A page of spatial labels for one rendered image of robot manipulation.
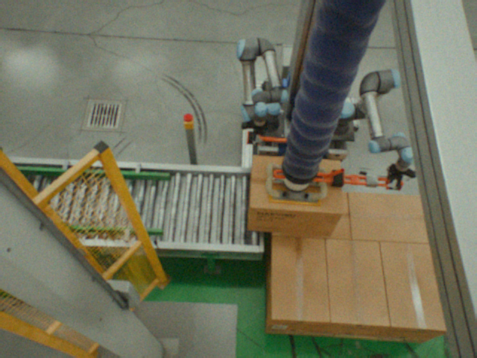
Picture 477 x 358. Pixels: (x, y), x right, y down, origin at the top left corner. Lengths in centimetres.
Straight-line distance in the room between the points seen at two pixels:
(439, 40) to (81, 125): 402
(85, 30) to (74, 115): 114
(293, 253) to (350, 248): 43
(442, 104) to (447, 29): 19
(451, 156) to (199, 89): 407
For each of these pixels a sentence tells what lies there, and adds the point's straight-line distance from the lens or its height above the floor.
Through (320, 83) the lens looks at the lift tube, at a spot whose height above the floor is 220.
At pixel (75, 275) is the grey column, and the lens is 153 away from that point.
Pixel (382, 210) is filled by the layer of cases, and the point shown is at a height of 54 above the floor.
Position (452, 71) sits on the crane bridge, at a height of 305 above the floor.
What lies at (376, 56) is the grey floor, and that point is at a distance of 532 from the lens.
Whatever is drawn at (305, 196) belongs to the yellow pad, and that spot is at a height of 112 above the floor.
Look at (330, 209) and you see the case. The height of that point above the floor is 107.
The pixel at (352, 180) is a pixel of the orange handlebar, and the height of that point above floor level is 122.
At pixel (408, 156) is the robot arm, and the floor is 155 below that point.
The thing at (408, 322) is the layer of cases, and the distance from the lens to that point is 344.
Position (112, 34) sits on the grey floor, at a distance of 541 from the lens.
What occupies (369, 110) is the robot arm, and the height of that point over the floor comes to 159.
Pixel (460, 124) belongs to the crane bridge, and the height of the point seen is 305.
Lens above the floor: 371
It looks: 62 degrees down
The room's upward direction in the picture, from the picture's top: 3 degrees clockwise
